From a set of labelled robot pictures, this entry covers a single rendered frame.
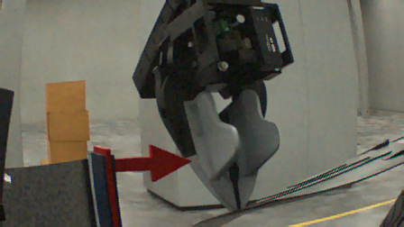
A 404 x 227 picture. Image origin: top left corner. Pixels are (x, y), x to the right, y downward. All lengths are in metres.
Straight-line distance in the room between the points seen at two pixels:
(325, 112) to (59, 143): 3.28
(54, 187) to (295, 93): 4.82
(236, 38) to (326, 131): 6.63
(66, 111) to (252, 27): 8.01
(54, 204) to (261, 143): 1.88
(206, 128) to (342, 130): 6.72
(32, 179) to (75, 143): 6.25
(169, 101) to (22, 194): 1.75
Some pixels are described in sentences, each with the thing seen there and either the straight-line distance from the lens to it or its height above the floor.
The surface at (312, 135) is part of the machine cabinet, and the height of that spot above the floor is 0.62.
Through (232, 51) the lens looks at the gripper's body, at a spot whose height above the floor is 1.25.
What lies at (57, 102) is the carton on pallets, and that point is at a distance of 8.49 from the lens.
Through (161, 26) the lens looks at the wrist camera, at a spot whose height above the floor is 1.28.
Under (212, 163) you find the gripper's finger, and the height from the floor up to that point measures 1.17.
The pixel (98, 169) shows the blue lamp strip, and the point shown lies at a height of 1.18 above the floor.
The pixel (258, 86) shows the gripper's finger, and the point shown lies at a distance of 0.61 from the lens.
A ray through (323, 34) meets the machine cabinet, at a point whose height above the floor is 1.64.
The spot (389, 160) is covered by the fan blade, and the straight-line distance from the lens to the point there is 0.59.
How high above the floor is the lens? 1.23
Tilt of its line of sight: 3 degrees down
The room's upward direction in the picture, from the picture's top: 2 degrees counter-clockwise
